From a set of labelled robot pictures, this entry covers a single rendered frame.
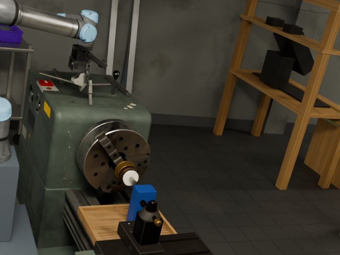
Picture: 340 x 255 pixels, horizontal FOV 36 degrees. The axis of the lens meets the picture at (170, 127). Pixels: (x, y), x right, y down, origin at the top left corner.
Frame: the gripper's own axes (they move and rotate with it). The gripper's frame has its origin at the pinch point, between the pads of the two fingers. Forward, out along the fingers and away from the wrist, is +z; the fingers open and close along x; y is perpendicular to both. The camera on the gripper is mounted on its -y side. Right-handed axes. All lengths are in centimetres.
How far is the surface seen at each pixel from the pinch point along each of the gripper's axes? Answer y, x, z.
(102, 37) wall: -118, -284, 41
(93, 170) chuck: -1.2, 26.6, 28.7
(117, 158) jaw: -8.4, 32.8, 19.7
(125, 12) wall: -137, -283, 12
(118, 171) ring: -8.0, 37.0, 23.6
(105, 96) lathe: -15.9, -9.4, 6.9
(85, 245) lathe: 4, 45, 54
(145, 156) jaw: -24.2, 28.7, 20.6
